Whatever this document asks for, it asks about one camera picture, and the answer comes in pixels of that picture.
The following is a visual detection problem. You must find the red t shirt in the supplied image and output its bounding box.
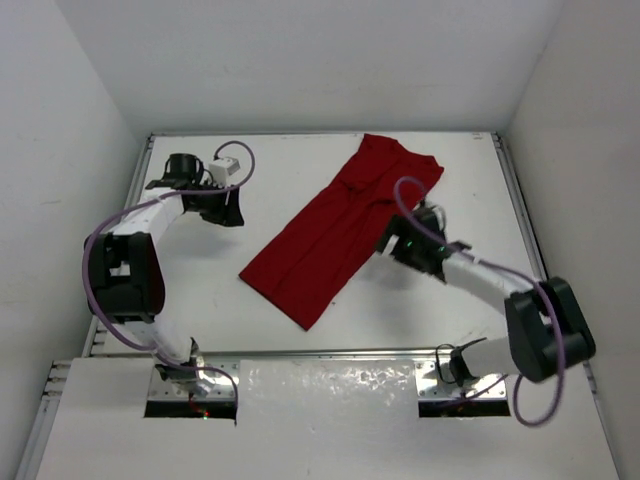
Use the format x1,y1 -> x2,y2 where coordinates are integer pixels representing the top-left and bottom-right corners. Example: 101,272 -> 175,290
239,134 -> 444,330

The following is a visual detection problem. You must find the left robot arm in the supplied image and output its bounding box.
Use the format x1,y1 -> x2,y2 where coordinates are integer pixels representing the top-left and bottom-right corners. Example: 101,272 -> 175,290
82,153 -> 244,396

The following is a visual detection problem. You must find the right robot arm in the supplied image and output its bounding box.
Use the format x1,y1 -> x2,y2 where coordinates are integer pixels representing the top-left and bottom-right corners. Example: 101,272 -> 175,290
376,205 -> 596,387

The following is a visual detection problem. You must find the white foam front panel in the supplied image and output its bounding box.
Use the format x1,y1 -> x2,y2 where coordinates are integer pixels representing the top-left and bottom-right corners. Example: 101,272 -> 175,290
38,358 -> 617,479

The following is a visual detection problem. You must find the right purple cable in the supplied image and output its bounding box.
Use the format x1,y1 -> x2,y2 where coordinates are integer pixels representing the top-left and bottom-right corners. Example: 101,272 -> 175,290
393,175 -> 569,427

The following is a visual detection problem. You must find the purple cable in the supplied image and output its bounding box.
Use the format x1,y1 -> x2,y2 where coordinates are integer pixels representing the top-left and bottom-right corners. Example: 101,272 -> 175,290
393,175 -> 569,427
82,140 -> 257,406

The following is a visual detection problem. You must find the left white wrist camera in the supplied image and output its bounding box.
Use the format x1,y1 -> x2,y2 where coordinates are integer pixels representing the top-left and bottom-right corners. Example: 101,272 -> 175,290
208,157 -> 240,185

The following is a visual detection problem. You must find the left aluminium frame rail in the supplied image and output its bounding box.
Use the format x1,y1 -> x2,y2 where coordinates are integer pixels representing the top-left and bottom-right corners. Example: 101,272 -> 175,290
81,132 -> 160,353

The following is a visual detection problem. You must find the aluminium frame rail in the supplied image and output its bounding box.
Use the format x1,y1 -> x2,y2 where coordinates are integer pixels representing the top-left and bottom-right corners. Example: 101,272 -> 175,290
81,132 -> 160,353
491,132 -> 547,279

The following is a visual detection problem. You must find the right aluminium frame rail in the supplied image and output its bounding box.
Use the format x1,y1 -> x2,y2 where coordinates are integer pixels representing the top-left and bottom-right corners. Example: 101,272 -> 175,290
491,132 -> 547,279

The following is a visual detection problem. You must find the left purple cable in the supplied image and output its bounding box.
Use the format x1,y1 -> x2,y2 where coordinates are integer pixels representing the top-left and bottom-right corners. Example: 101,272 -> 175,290
82,140 -> 257,406

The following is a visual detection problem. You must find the front aluminium mounting rail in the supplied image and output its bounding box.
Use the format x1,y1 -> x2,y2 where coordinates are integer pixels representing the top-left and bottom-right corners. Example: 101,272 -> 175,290
147,344 -> 507,405

